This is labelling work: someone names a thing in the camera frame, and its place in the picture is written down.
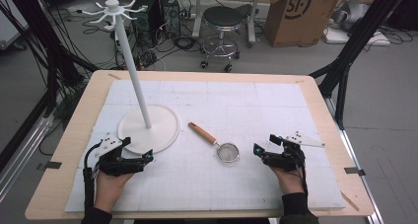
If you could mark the black computer tower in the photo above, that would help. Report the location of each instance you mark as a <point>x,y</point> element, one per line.
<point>154,18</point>

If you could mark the person's left hand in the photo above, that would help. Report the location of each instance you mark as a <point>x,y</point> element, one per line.
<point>110,189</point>

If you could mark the brown cardboard box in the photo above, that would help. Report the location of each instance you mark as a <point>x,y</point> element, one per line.
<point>295,23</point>

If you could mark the person's right hand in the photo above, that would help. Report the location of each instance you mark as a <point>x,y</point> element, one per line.
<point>289,181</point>

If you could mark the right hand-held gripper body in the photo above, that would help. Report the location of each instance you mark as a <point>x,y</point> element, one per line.
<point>286,160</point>

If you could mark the white hook stand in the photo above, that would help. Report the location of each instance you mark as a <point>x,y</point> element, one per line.
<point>144,128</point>

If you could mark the grey bag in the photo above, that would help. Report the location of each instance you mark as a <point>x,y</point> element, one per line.
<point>350,13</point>

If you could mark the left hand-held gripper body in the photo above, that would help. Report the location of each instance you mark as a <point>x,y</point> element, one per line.
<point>113,163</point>

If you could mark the black round stool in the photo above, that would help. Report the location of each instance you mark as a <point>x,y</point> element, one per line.
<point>223,18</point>

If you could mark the aluminium rail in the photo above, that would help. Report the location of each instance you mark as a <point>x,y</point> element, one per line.
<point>23,155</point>
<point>355,151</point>

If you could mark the black tape strip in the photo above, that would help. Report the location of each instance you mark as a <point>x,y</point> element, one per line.
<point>51,165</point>
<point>354,171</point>

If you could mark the white grid mat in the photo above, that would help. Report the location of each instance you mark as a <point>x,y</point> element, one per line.
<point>210,184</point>

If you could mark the black metal stand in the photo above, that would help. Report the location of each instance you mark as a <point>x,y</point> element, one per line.
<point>49,53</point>
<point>348,53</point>

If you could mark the white power strip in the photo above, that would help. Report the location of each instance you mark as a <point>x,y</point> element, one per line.
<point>361,38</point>

